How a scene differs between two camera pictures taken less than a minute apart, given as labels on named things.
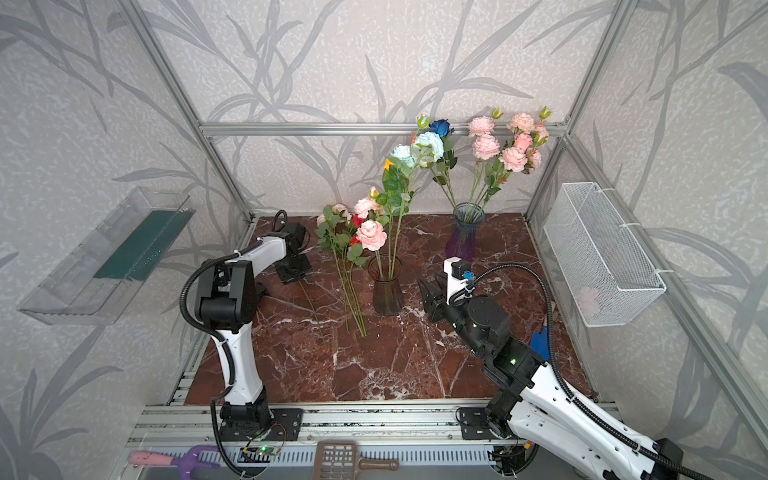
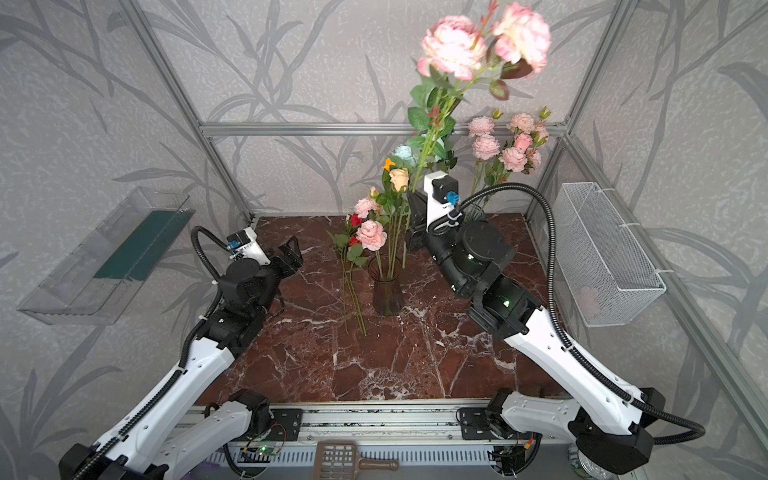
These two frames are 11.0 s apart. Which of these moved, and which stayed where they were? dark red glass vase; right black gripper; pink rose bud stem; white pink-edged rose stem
Moved: right black gripper
Stayed: white pink-edged rose stem; pink rose bud stem; dark red glass vase
